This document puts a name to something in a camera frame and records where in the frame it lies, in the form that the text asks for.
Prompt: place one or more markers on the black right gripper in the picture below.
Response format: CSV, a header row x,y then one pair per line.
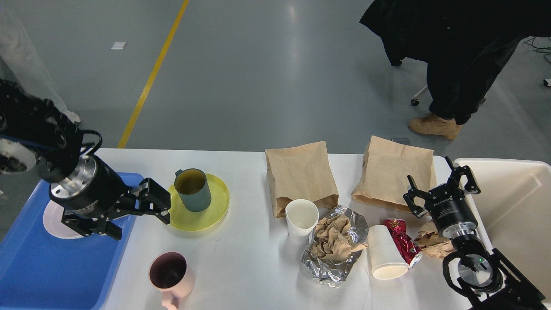
x,y
452,211

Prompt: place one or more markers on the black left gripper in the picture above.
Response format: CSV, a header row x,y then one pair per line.
x,y
93,188

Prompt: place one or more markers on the yellow plastic plate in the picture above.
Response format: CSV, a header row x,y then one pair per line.
x,y
185,220

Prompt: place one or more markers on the dark green mug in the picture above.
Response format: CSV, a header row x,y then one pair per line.
x,y
193,189

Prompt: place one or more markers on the pink mug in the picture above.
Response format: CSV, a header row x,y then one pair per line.
x,y
171,275

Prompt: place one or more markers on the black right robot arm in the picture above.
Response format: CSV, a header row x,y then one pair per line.
x,y
488,279

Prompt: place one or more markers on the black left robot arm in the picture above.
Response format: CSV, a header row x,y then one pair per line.
x,y
34,133

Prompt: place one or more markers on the small crumpled brown paper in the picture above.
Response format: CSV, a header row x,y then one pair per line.
x,y
433,244

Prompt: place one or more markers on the right brown paper bag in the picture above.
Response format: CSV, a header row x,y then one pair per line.
x,y
385,168

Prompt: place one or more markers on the brown paper bag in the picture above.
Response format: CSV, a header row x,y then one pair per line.
x,y
301,172
385,168

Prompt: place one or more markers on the red snack wrapper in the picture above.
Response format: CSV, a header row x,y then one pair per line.
x,y
406,246

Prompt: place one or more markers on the pink plate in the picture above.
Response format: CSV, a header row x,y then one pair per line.
x,y
52,222

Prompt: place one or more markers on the white plastic bin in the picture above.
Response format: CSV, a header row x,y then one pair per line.
x,y
515,209

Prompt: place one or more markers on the lying white paper cup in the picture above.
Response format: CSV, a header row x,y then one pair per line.
x,y
386,261

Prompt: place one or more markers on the blue plastic tray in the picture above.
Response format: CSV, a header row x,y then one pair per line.
x,y
41,272

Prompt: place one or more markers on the white office chair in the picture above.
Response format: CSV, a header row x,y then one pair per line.
x,y
416,98

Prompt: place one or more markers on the crumpled aluminium foil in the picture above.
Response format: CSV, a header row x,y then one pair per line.
x,y
329,272

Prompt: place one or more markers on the crumpled brown paper in foil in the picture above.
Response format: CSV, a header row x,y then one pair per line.
x,y
332,240

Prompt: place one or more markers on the left brown paper bag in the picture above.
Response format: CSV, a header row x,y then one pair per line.
x,y
301,172

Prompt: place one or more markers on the upright white paper cup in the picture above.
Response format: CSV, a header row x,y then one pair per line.
x,y
302,216

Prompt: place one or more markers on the person in black trousers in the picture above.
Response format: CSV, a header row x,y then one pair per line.
x,y
465,43

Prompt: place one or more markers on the person in white trousers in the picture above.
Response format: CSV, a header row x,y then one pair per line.
x,y
21,63

